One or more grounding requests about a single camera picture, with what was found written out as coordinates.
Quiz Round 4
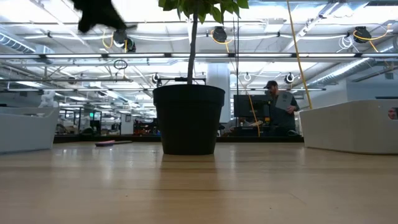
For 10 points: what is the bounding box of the white robot figure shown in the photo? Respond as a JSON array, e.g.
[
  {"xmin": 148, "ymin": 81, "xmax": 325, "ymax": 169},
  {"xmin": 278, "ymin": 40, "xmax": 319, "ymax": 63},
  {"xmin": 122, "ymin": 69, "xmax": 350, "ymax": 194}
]
[{"xmin": 37, "ymin": 90, "xmax": 60, "ymax": 110}]

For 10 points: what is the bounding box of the black monitor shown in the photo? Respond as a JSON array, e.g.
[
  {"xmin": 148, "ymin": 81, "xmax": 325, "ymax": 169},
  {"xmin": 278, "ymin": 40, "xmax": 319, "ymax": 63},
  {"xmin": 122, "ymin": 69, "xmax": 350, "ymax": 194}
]
[{"xmin": 233, "ymin": 94, "xmax": 272, "ymax": 118}]

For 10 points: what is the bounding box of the white coiled cable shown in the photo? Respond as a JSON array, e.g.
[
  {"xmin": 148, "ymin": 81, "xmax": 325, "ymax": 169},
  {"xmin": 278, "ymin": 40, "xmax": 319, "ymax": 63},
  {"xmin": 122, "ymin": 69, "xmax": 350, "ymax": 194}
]
[{"xmin": 338, "ymin": 35, "xmax": 354, "ymax": 50}]

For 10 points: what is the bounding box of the thick yellow cable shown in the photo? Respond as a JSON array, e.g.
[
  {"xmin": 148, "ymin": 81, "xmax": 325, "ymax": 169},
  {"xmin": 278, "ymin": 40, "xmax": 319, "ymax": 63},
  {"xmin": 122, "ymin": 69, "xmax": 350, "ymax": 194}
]
[{"xmin": 285, "ymin": 0, "xmax": 313, "ymax": 110}]

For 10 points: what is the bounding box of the black cable ring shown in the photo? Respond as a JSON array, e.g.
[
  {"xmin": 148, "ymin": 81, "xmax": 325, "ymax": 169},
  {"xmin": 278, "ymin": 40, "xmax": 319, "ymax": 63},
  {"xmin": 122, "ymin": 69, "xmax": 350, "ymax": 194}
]
[{"xmin": 113, "ymin": 58, "xmax": 128, "ymax": 71}]

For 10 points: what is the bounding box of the green plant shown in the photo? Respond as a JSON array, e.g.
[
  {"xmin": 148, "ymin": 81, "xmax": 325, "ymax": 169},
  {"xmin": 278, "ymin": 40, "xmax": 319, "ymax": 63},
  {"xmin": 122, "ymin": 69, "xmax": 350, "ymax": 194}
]
[{"xmin": 152, "ymin": 0, "xmax": 251, "ymax": 156}]

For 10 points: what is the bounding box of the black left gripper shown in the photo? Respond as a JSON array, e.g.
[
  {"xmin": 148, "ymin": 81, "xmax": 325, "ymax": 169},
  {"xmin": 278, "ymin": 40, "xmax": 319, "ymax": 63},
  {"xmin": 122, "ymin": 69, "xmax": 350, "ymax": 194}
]
[{"xmin": 71, "ymin": 0, "xmax": 127, "ymax": 34}]

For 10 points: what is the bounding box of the long ceiling light strip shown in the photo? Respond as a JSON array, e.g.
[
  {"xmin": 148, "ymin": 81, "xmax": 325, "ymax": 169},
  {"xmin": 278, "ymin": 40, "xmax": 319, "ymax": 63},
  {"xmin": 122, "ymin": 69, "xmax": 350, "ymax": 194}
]
[{"xmin": 0, "ymin": 52, "xmax": 398, "ymax": 58}]

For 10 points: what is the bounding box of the silver ventilation duct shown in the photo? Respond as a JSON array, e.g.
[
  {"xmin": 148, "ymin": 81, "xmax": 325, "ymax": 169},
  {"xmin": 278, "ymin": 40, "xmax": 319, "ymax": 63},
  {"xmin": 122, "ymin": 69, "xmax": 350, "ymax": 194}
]
[
  {"xmin": 306, "ymin": 37, "xmax": 398, "ymax": 90},
  {"xmin": 0, "ymin": 30, "xmax": 54, "ymax": 56}
]

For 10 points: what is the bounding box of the grey plastic bin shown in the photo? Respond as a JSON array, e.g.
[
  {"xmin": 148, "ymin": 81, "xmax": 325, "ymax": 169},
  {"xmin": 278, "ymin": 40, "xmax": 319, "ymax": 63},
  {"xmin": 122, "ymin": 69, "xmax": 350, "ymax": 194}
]
[
  {"xmin": 299, "ymin": 98, "xmax": 398, "ymax": 156},
  {"xmin": 0, "ymin": 106, "xmax": 60, "ymax": 155}
]

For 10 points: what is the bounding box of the grey laptop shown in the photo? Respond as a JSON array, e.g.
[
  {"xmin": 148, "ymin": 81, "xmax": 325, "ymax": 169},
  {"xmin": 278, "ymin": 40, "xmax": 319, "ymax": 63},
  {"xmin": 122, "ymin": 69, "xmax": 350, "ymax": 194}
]
[{"xmin": 274, "ymin": 91, "xmax": 294, "ymax": 111}]

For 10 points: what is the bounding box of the black hanging cable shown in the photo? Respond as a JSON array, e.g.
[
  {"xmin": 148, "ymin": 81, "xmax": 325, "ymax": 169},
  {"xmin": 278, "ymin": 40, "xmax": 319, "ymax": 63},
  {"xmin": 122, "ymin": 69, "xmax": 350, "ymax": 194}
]
[{"xmin": 232, "ymin": 17, "xmax": 240, "ymax": 91}]

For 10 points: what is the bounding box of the thin yellow cable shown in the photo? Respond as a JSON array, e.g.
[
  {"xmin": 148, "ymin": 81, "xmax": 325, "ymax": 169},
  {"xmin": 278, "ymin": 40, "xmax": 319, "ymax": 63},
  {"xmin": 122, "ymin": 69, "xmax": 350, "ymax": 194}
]
[{"xmin": 238, "ymin": 67, "xmax": 261, "ymax": 138}]

